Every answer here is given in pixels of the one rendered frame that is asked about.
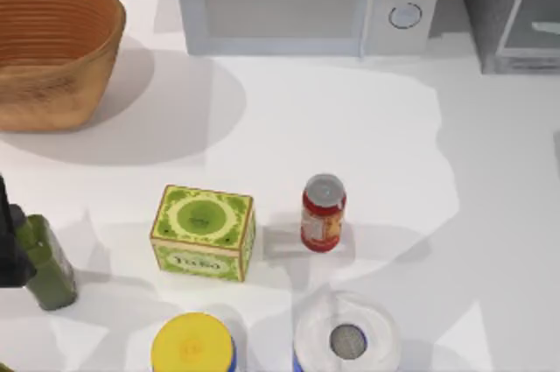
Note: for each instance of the red jar with grey lid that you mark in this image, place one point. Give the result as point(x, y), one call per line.
point(323, 219)

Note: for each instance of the green tea box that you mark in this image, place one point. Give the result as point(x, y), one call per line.
point(203, 234)

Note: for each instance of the pale microwave oven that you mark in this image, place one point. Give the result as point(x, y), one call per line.
point(280, 4)

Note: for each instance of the white paper towel roll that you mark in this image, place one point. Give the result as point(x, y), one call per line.
point(345, 334)

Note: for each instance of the round microwave knob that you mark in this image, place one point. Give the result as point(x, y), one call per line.
point(405, 16)

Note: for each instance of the yellow lidded blue can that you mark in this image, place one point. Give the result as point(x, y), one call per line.
point(192, 346)

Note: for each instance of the brown woven basket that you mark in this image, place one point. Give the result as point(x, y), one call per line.
point(52, 65)

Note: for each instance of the green bottle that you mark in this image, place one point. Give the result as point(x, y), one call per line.
point(50, 264)

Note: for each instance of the grey cabinet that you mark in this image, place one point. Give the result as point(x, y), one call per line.
point(516, 13)

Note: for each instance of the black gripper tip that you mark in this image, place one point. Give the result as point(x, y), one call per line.
point(11, 245)

